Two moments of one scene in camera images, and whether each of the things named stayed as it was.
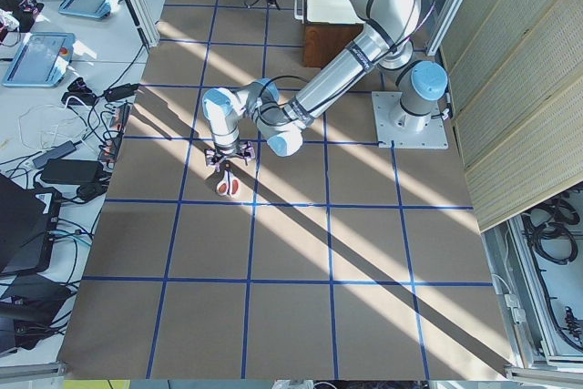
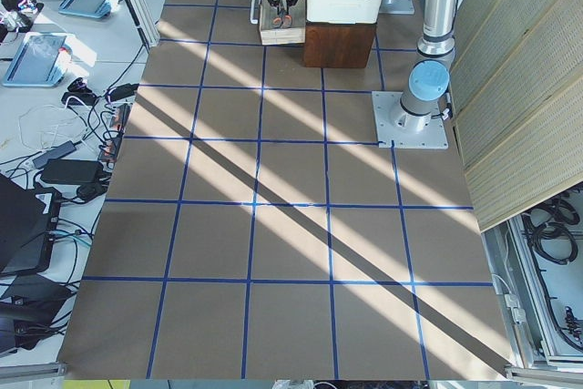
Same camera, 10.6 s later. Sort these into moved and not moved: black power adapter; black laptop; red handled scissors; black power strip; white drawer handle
Moved: red handled scissors; white drawer handle
Not moved: black power strip; black power adapter; black laptop
